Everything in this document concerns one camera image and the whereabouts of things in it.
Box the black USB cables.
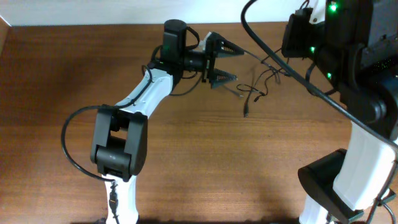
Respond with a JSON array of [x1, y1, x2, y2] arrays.
[[223, 46, 295, 118]]

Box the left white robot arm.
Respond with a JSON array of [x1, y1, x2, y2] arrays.
[[90, 19, 245, 223]]

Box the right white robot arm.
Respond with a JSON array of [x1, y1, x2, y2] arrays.
[[282, 0, 397, 223]]

